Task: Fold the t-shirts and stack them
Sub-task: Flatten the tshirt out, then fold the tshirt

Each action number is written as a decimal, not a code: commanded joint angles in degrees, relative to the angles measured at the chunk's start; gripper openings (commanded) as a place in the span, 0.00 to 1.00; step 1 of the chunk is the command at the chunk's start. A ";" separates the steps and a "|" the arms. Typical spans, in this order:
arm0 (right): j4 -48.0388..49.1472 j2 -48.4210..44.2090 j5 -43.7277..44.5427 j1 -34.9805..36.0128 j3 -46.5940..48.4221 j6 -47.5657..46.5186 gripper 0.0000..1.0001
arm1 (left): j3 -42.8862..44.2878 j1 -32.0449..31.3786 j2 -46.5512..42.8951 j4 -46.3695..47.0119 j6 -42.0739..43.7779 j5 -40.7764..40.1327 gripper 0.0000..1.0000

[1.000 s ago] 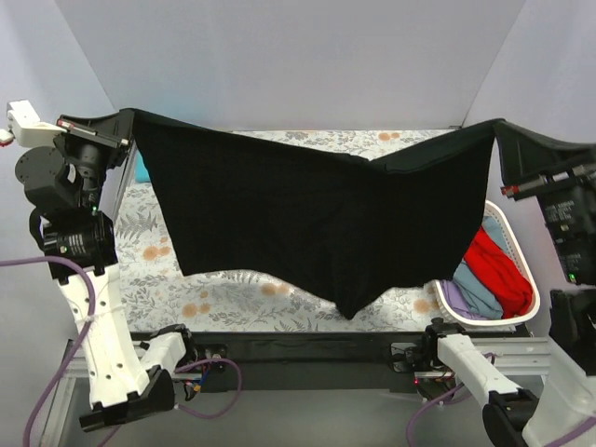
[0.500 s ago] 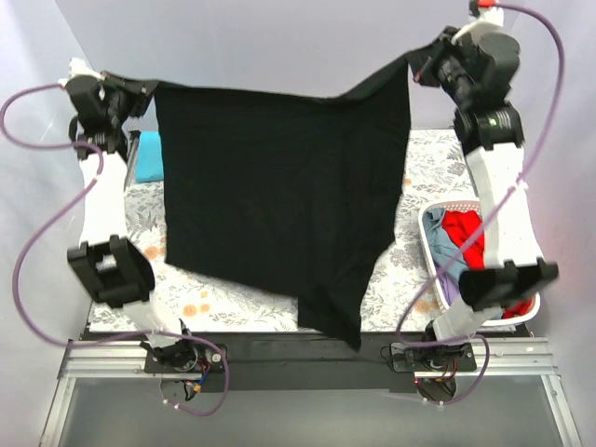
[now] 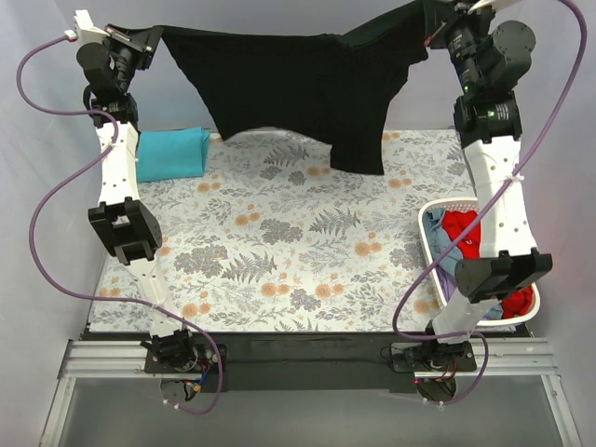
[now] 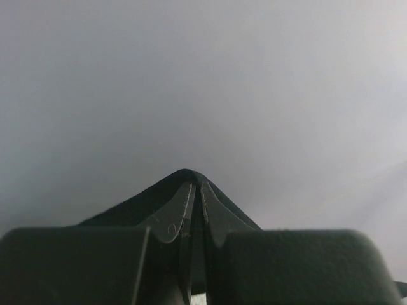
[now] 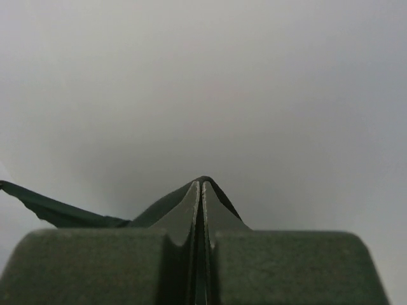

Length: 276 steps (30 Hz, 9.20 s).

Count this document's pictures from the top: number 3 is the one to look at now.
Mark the black t shirt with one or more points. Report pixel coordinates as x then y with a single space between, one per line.
333 88

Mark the blue t shirt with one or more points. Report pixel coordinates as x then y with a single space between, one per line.
438 240

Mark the lilac t shirt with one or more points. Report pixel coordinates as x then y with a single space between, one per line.
447 284

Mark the aluminium frame rail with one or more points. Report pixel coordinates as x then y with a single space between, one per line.
497 356

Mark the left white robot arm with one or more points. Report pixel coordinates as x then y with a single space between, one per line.
109 59

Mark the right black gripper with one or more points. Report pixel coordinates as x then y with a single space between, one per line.
438 14

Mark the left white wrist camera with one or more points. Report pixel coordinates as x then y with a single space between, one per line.
84 30

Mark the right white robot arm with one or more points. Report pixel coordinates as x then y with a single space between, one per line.
488 123

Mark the folded teal t shirt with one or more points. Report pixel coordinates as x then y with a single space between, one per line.
172 154

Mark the white laundry basket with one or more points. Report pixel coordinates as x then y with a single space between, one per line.
466 204

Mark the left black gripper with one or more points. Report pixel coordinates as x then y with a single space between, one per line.
135 39

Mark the floral tablecloth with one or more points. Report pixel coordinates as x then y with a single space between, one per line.
272 238

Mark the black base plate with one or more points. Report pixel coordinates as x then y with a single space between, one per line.
297 361

